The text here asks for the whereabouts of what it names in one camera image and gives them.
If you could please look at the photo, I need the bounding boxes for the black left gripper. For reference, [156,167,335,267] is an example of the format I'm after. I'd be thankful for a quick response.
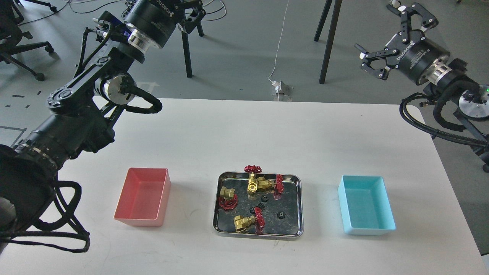
[124,0,206,48]

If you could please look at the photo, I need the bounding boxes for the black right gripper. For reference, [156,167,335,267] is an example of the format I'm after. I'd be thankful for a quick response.
[355,1,451,85]

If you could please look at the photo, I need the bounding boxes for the brass valve red handle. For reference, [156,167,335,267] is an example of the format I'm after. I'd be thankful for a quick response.
[244,165,262,195]
[218,186,238,210]
[257,174,283,200]
[233,211,266,234]

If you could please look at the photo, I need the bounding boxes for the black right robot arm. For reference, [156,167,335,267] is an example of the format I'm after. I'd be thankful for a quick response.
[356,0,489,172]

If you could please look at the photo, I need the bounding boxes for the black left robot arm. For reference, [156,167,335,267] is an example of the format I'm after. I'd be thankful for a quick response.
[0,0,206,254]

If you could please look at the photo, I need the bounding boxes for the blue plastic box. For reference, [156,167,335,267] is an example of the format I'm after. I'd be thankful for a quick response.
[338,175,397,236]

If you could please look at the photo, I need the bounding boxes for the pink plastic box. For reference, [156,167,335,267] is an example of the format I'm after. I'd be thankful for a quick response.
[114,168,171,227]

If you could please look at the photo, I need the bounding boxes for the black table leg left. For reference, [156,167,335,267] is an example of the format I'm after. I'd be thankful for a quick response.
[180,0,205,78]

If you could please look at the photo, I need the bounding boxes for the black table leg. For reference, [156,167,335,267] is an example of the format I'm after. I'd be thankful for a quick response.
[180,0,205,78]
[313,0,343,85]

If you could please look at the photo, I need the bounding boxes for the black table leg right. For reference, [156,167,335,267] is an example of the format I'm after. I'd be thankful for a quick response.
[313,0,343,85]

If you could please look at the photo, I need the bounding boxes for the white power adapter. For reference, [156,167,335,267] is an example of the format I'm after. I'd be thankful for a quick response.
[271,81,291,102]

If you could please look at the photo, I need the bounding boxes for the black office chair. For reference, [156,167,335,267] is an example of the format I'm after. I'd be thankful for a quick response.
[0,0,54,81]

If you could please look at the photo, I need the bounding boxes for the metal tray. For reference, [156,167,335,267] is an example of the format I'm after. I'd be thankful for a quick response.
[213,171,304,239]

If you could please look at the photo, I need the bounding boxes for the white cable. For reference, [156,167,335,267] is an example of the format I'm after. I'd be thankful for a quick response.
[267,0,290,83]

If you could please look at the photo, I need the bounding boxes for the black floor cables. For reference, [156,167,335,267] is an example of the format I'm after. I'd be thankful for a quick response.
[15,0,227,24]

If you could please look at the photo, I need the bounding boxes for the brass valve red handle top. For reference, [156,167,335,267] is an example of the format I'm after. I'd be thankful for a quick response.
[244,165,262,195]

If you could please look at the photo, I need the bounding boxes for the brass valve red handle bottom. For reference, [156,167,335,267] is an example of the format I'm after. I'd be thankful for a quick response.
[233,211,266,234]

